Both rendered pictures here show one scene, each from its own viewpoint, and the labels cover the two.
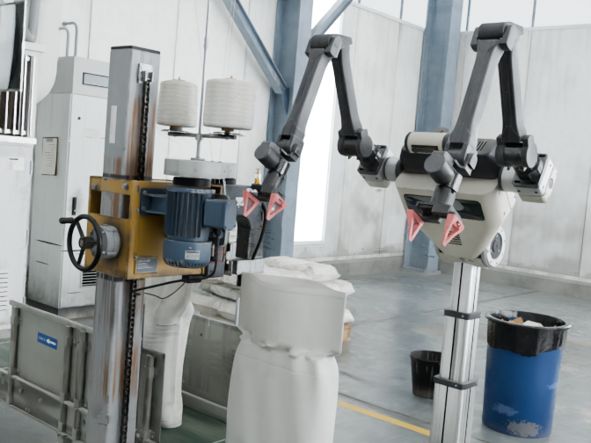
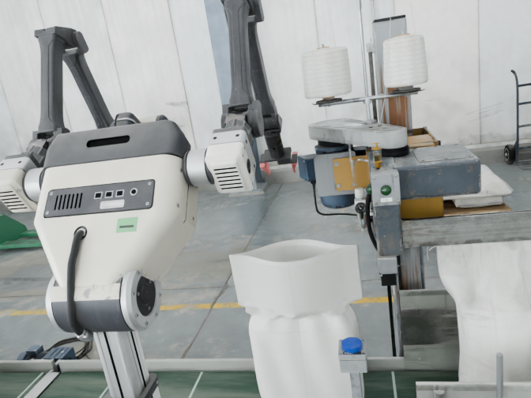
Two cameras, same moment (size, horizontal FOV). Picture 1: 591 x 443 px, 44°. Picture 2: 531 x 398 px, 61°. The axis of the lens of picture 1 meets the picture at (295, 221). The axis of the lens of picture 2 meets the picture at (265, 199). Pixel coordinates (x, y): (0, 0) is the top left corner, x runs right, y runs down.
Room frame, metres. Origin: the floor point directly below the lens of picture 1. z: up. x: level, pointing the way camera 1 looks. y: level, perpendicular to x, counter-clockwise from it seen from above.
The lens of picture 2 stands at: (3.74, -0.72, 1.65)
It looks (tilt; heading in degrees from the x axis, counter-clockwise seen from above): 16 degrees down; 153
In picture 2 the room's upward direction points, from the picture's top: 9 degrees counter-clockwise
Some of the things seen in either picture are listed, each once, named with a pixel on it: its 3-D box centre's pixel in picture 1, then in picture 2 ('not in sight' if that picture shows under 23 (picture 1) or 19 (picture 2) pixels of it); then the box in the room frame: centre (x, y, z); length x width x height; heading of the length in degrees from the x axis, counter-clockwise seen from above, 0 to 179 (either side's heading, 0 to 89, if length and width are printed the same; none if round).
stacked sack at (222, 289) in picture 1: (243, 289); not in sight; (5.67, 0.36, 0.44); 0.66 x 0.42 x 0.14; 44
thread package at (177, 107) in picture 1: (177, 104); (404, 60); (2.61, 0.44, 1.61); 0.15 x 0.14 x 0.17; 50
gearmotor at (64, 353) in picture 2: not in sight; (43, 362); (1.27, -0.91, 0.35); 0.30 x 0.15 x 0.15; 50
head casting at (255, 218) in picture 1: (215, 215); (421, 193); (2.78, 0.30, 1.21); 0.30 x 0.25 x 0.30; 50
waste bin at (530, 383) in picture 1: (521, 372); not in sight; (4.29, -1.40, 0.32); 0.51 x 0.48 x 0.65; 140
